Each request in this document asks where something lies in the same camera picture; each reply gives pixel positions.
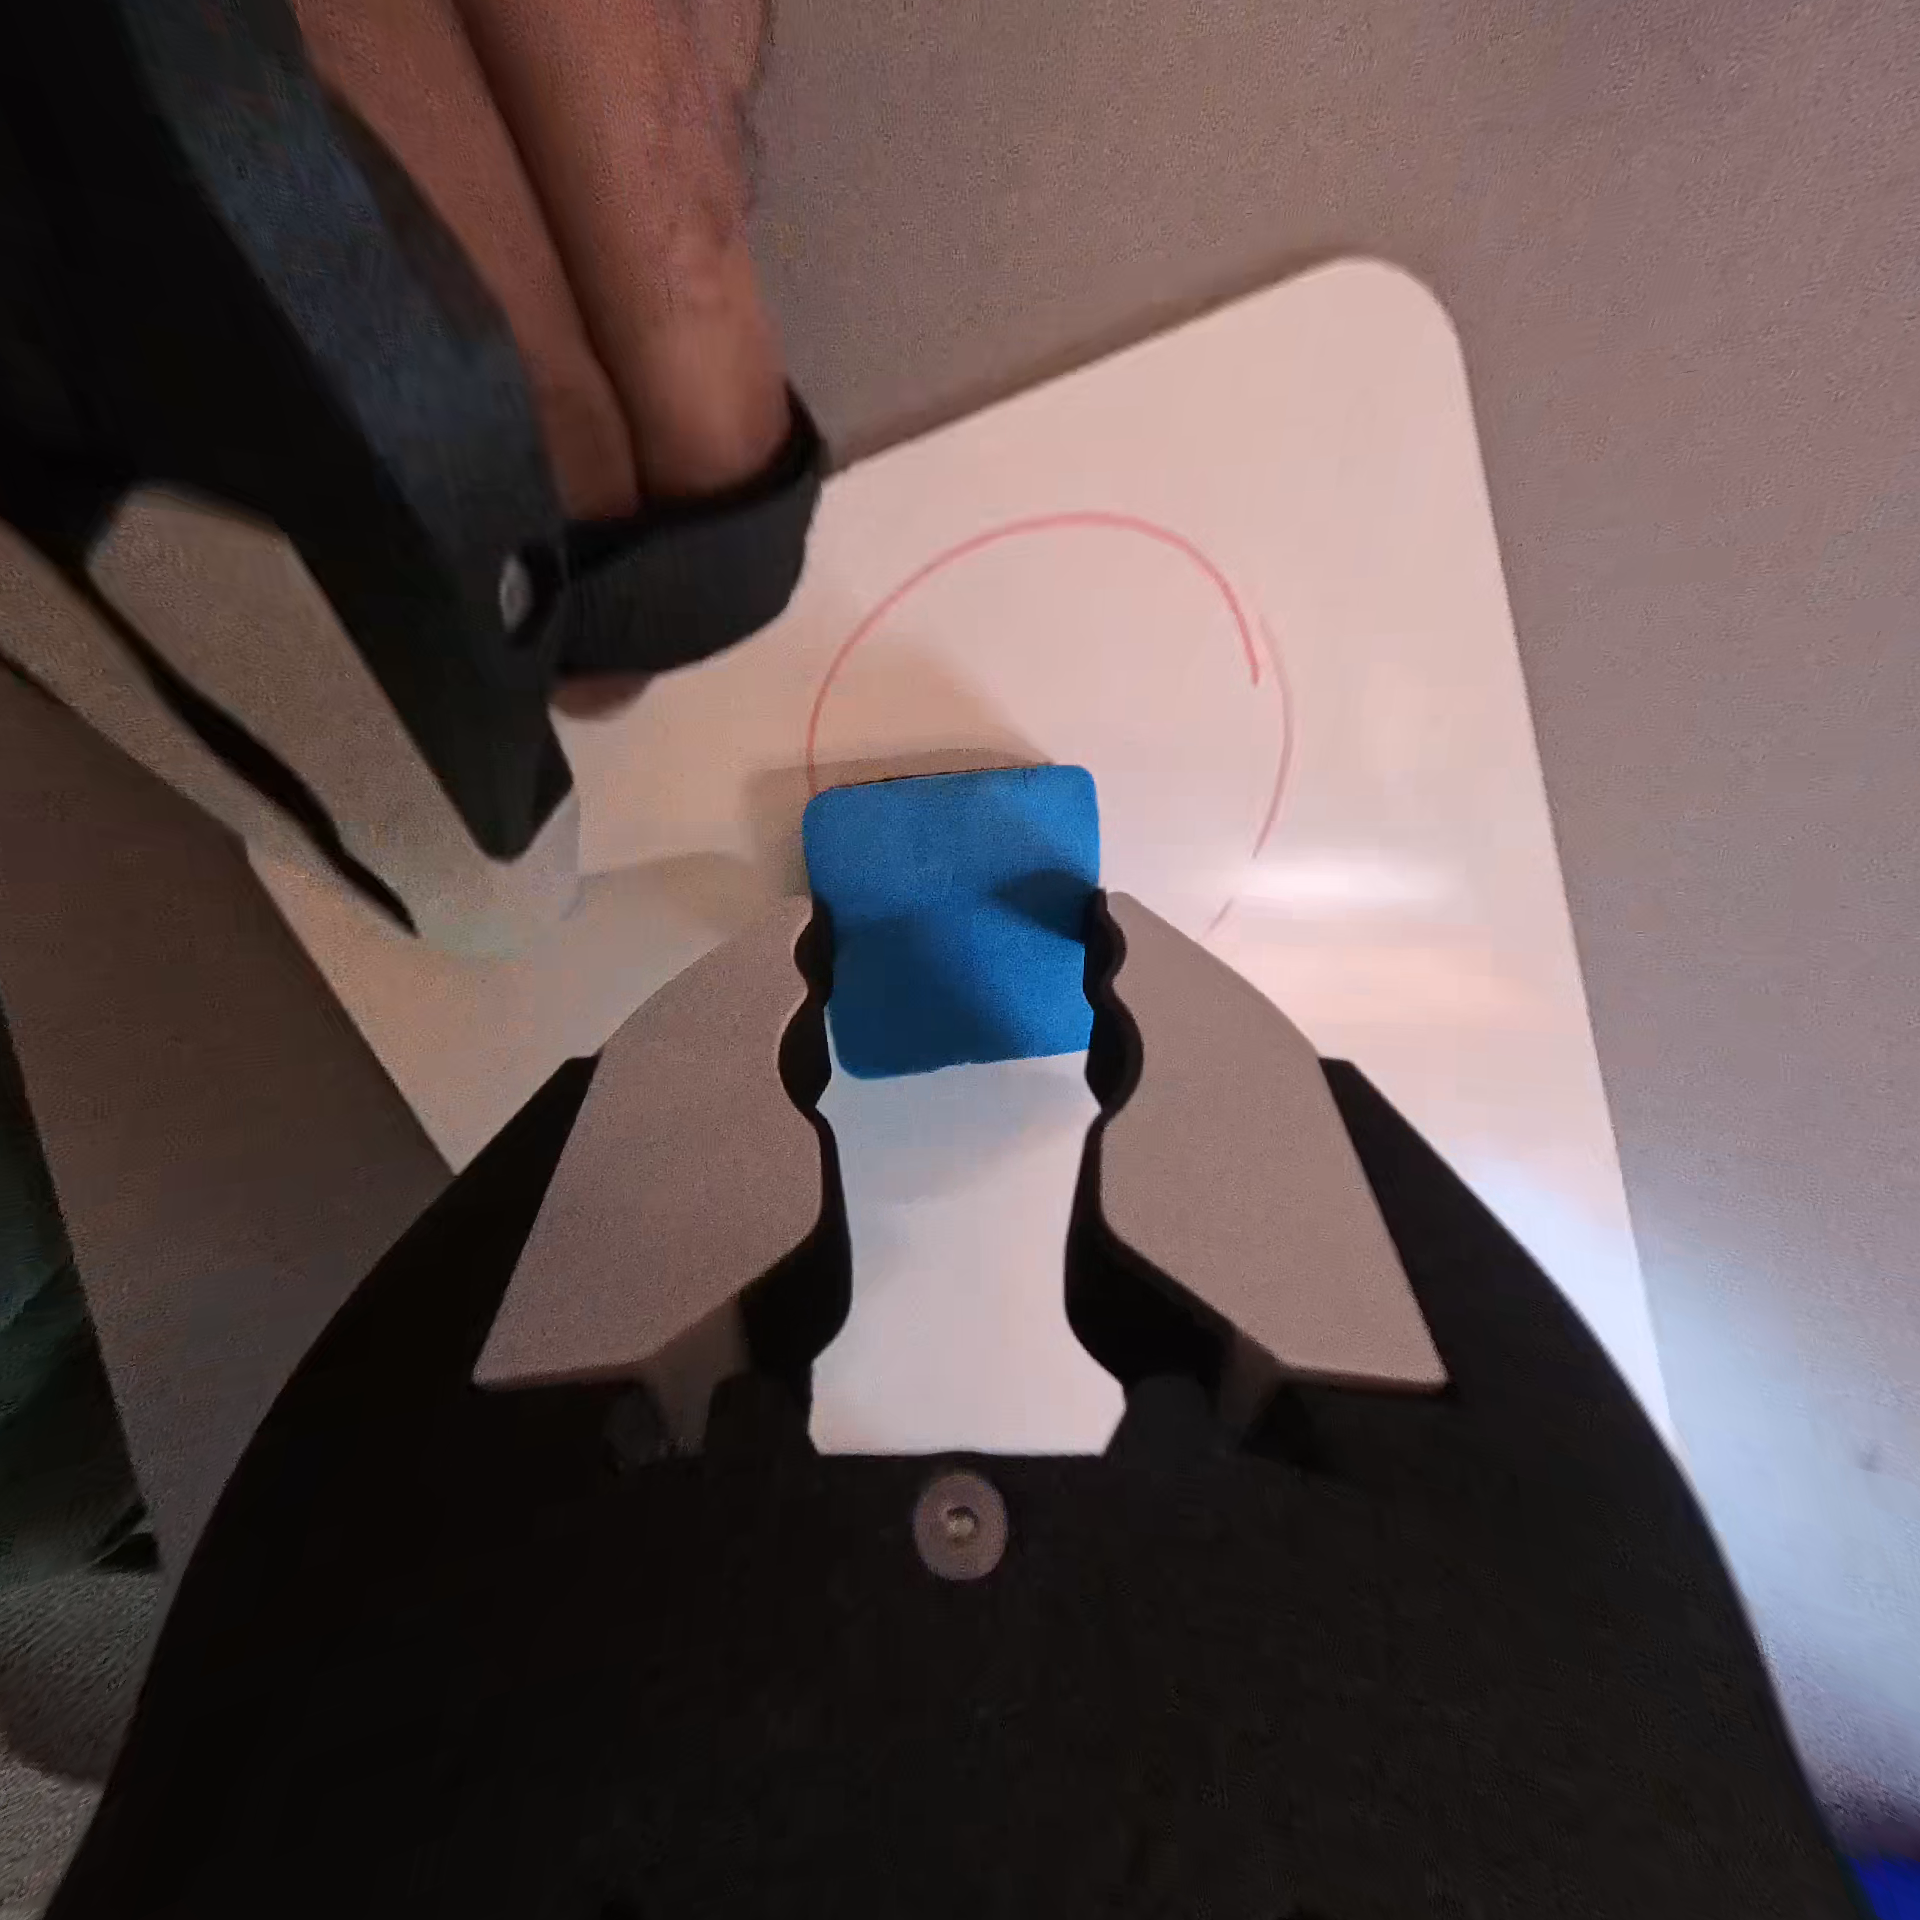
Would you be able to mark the person's left hand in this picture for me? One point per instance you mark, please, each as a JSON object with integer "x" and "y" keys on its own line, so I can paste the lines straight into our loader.
{"x": 602, "y": 210}

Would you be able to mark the white whiteboard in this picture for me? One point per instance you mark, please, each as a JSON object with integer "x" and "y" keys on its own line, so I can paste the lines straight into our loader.
{"x": 1381, "y": 601}

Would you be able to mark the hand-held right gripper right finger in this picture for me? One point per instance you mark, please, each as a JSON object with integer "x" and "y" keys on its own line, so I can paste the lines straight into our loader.
{"x": 1277, "y": 1231}

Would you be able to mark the blue whiteboard eraser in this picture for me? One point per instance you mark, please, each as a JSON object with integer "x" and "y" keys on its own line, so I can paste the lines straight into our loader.
{"x": 956, "y": 916}

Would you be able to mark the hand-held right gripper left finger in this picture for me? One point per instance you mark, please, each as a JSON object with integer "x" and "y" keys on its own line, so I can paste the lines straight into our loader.
{"x": 645, "y": 1231}

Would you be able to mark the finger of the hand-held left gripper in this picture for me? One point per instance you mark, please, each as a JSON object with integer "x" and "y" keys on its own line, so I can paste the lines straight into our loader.
{"x": 286, "y": 662}
{"x": 76, "y": 645}

